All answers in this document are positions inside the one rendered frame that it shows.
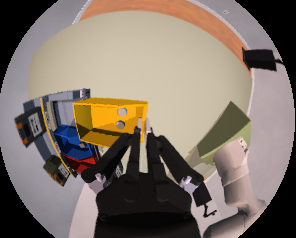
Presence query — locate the yellow bin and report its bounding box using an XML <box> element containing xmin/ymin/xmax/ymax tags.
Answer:
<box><xmin>73</xmin><ymin>98</ymin><xmax>148</xmax><ymax>148</ymax></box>

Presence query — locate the blue open bin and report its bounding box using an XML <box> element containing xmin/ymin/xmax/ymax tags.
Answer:
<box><xmin>53</xmin><ymin>124</ymin><xmax>95</xmax><ymax>160</ymax></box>

